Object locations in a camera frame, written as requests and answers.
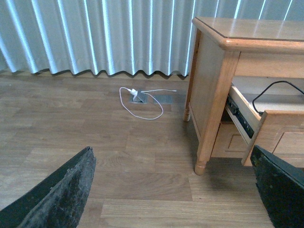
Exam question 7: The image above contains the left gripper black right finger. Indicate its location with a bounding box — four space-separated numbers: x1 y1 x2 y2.
250 145 304 228

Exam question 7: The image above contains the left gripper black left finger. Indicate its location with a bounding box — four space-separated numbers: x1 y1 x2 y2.
0 147 96 228

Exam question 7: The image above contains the wooden drawer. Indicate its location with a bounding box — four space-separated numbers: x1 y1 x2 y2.
225 85 304 168
211 122 248 158

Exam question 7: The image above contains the white charger with black cable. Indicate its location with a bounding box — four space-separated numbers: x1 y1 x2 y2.
252 80 304 116

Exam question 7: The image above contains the wooden nightstand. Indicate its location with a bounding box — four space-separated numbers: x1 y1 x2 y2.
184 17 304 175

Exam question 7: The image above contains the open metal floor socket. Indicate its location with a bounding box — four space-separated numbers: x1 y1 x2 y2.
129 89 148 104

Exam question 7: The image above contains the closed metal floor socket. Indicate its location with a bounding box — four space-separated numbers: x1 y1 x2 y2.
154 95 173 105

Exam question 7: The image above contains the white pleated curtain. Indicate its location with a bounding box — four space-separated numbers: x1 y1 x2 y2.
0 0 304 76

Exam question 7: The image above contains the white plug with white cable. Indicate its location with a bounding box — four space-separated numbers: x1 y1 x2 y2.
119 87 177 120

